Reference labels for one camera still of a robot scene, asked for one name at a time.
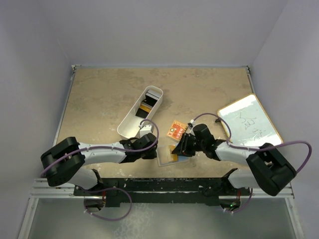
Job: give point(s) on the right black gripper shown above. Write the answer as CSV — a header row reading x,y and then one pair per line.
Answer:
x,y
183,148

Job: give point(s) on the yellow framed whiteboard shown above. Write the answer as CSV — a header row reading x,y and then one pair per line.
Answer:
x,y
248,124

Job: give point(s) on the black card in tray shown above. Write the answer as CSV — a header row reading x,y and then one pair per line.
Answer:
x,y
142,114

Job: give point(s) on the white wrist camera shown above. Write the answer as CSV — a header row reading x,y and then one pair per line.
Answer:
x,y
191,124
144,130

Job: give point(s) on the white credit card stack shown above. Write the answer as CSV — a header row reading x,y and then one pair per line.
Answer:
x,y
153,94

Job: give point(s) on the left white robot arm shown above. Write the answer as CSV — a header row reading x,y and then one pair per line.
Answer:
x,y
64,162

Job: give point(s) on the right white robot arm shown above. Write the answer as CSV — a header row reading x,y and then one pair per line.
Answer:
x,y
268,170

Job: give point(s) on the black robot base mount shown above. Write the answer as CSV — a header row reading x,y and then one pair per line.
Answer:
x,y
207,191

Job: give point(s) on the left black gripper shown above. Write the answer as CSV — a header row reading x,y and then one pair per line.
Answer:
x,y
152,155

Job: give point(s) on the orange spiral notebook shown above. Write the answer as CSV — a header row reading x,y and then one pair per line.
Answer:
x,y
176,130

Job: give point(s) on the white oblong plastic tray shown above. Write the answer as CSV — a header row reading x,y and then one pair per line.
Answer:
x,y
129,127

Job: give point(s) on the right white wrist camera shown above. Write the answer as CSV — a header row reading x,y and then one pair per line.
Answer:
x,y
191,124

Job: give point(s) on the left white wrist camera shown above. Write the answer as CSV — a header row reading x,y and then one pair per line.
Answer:
x,y
144,130

